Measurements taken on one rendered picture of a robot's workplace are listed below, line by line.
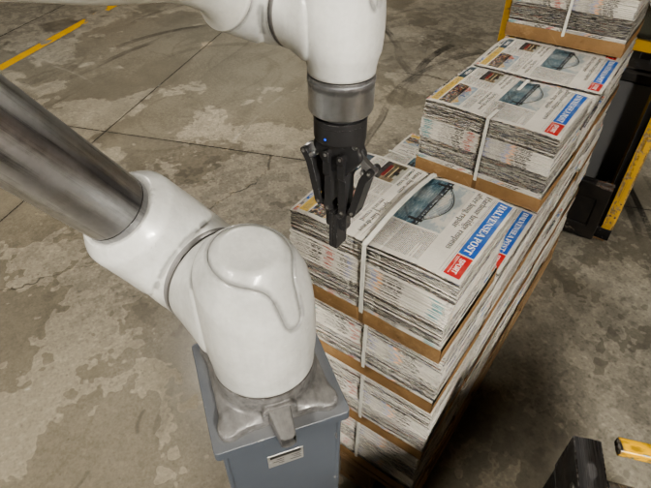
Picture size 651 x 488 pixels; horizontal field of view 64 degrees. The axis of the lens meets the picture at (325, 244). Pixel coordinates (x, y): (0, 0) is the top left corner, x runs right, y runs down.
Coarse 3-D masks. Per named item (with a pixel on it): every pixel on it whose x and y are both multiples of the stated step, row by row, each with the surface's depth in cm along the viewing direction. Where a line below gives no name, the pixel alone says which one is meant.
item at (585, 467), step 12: (576, 444) 95; (588, 444) 95; (600, 444) 95; (564, 456) 99; (576, 456) 93; (588, 456) 93; (600, 456) 93; (564, 468) 98; (576, 468) 92; (588, 468) 92; (600, 468) 92; (564, 480) 97; (576, 480) 90; (588, 480) 90; (600, 480) 90
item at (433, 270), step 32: (448, 192) 110; (480, 192) 110; (416, 224) 102; (448, 224) 101; (480, 224) 102; (384, 256) 97; (416, 256) 94; (448, 256) 94; (480, 256) 95; (384, 288) 101; (416, 288) 96; (448, 288) 91; (480, 288) 112; (416, 320) 100; (448, 320) 97
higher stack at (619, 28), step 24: (528, 0) 168; (552, 0) 164; (576, 0) 160; (600, 0) 157; (624, 0) 153; (648, 0) 169; (528, 24) 172; (552, 24) 168; (576, 24) 164; (600, 24) 160; (624, 24) 157; (600, 120) 186; (552, 240) 220
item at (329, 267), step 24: (360, 168) 116; (384, 168) 116; (408, 168) 116; (312, 192) 109; (384, 192) 110; (312, 216) 103; (360, 216) 103; (312, 240) 107; (312, 264) 110; (336, 264) 106; (336, 288) 110
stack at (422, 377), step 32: (576, 160) 179; (512, 224) 138; (544, 224) 170; (512, 256) 135; (544, 256) 210; (512, 288) 160; (320, 320) 128; (352, 320) 119; (480, 320) 131; (512, 320) 207; (352, 352) 126; (384, 352) 119; (416, 352) 111; (448, 352) 107; (480, 352) 161; (352, 384) 136; (416, 384) 118; (384, 416) 134; (416, 416) 125; (448, 416) 157; (352, 448) 157; (384, 448) 145; (416, 448) 135; (352, 480) 169; (384, 480) 156; (416, 480) 151
